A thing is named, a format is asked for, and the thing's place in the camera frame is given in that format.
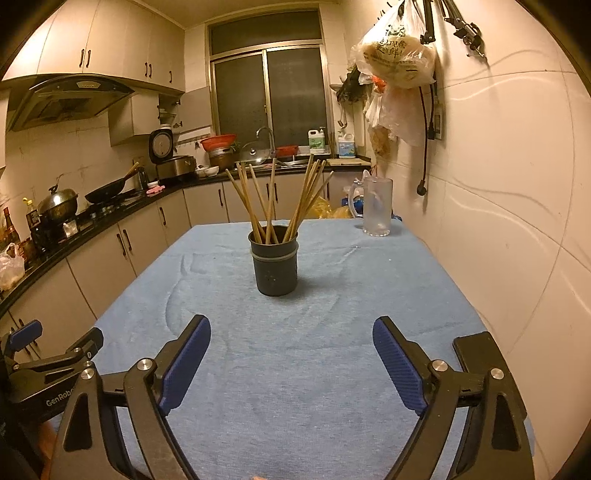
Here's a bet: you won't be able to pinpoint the bunch of wooden chopsticks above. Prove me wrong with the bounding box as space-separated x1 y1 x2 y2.
225 157 335 245

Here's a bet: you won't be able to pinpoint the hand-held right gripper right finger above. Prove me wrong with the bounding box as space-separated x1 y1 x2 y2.
372 316 536 480

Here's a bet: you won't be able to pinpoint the blue tablecloth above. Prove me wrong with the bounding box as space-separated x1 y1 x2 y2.
88 218 536 480

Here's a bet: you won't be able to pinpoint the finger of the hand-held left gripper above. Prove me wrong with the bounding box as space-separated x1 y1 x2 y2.
14 327 105 374
0 322 44 370

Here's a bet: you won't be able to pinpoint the range hood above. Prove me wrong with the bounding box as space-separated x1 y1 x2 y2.
4 75 136 132

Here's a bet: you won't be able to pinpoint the black gas stove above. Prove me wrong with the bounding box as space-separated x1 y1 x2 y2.
30 194 139 252

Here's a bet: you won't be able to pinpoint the hanging bag with brown contents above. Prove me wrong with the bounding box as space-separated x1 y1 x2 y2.
367 124 399 158

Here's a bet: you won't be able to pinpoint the beige kitchen cabinets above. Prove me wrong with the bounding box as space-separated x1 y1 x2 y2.
0 0 213 148
0 168 372 365

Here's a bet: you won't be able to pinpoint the beige upper kitchen cabinets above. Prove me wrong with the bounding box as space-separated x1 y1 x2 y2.
0 0 213 148

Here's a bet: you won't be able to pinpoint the glass pot lid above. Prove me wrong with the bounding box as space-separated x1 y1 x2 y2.
240 141 269 166

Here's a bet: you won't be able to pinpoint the kitchen window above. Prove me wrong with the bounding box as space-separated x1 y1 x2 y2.
207 7 331 155

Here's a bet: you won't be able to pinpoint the black cylindrical chopstick holder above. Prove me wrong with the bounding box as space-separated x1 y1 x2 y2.
248 225 299 296

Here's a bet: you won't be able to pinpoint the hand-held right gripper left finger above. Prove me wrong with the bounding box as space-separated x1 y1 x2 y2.
53 315 212 480

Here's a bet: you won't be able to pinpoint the printed white hanging bag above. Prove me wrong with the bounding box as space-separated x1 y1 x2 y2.
350 0 438 89

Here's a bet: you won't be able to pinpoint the black wok with handle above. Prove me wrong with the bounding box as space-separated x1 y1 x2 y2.
84 161 141 205

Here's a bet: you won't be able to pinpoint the clear hanging plastic bag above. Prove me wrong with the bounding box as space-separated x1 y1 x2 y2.
365 85 432 147

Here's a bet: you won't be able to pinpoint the black kitchen countertop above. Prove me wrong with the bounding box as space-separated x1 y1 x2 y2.
0 159 372 315

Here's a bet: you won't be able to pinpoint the beige lower kitchen cabinets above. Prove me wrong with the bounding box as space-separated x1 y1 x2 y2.
0 168 372 365

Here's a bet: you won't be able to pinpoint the person's left forearm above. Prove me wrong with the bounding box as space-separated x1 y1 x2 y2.
34 421 61 469

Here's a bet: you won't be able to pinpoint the knotted white plastic bag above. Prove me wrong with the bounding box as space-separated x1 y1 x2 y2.
0 243 25 291

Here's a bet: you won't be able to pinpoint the steel faucet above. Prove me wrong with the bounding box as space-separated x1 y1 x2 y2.
256 126 277 160

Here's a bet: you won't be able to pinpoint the yellow plastic bag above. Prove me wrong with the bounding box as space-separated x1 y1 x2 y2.
307 196 352 220

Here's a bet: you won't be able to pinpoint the clear glass mug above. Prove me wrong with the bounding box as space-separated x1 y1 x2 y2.
348 178 394 237

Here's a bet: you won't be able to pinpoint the steel lidded wok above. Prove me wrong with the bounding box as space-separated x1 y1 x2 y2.
37 185 79 217

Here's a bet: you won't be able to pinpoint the large red basin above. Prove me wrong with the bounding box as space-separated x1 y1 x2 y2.
199 134 238 152

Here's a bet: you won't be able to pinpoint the rice cooker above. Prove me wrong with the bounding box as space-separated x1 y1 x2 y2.
148 128 195 182

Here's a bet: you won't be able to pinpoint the black power cable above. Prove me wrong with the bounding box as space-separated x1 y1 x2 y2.
417 85 438 197

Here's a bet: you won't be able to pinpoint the brown pot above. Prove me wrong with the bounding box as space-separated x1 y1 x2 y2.
208 148 236 171

